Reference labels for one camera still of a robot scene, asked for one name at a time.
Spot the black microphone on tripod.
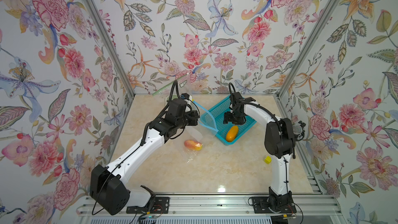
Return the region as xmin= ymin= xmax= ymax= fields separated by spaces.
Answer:
xmin=292 ymin=121 xmax=306 ymax=159

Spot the aluminium front rail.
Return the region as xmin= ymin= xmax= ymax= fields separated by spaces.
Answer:
xmin=76 ymin=194 xmax=346 ymax=224

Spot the small yellow block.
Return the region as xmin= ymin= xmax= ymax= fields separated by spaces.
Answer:
xmin=264 ymin=156 xmax=272 ymax=164

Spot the red mango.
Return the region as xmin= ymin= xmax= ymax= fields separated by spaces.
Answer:
xmin=184 ymin=140 xmax=203 ymax=151

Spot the black corrugated cable left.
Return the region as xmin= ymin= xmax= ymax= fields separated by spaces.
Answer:
xmin=169 ymin=80 xmax=181 ymax=100

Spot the yellow mango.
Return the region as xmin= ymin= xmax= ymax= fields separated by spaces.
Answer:
xmin=225 ymin=125 xmax=239 ymax=143

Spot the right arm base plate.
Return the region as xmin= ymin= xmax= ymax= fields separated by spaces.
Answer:
xmin=248 ymin=197 xmax=297 ymax=215

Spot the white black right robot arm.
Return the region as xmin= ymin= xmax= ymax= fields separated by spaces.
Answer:
xmin=223 ymin=92 xmax=296 ymax=213

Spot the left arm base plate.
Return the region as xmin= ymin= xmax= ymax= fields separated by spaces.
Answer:
xmin=126 ymin=185 xmax=170 ymax=214

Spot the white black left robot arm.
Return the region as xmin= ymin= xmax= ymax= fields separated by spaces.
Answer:
xmin=90 ymin=93 xmax=200 ymax=215

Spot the clear green-print zip bag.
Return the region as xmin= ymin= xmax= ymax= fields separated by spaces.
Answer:
xmin=152 ymin=74 xmax=193 ymax=104

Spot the teal plastic basket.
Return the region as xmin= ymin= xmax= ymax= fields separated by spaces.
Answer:
xmin=200 ymin=96 xmax=256 ymax=146

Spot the clear blue-zipper zip bag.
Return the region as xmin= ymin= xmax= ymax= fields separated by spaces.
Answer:
xmin=182 ymin=99 xmax=218 ymax=163

